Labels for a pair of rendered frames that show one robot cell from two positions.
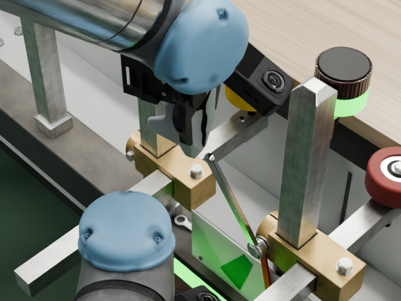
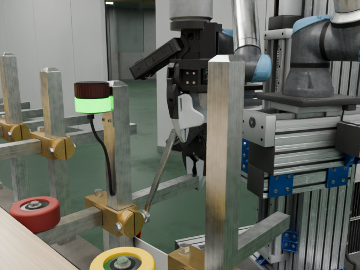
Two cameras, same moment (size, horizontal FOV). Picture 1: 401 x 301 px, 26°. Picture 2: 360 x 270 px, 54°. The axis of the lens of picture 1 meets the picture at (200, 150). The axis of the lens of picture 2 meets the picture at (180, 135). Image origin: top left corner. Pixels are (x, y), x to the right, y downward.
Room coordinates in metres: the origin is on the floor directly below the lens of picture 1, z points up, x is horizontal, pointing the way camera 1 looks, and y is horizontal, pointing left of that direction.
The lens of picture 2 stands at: (1.31, -0.01, 1.15)
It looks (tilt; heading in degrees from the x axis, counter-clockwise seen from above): 13 degrees down; 179
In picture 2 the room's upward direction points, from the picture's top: straight up
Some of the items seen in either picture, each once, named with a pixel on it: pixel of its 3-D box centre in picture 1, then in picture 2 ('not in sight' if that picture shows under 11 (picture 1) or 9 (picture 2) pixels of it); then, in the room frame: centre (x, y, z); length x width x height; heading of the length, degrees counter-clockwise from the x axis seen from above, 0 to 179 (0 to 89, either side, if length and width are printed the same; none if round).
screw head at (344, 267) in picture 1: (345, 265); (98, 192); (0.61, -0.17, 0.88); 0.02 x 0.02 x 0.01
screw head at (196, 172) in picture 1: (196, 170); (184, 248); (0.79, 0.01, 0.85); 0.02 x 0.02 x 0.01
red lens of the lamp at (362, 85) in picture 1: (342, 72); (92, 89); (0.70, -0.15, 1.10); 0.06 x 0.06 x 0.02
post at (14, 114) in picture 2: not in sight; (15, 137); (0.31, -0.47, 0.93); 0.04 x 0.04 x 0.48; 45
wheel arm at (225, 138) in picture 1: (152, 192); (219, 262); (0.78, 0.07, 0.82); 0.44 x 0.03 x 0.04; 135
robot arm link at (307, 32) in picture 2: not in sight; (313, 39); (0.23, 0.41, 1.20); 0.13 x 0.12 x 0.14; 37
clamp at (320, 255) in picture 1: (309, 254); (112, 214); (0.65, -0.14, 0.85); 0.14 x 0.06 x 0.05; 45
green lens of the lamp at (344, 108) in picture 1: (339, 89); (92, 103); (0.70, -0.15, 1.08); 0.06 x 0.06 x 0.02
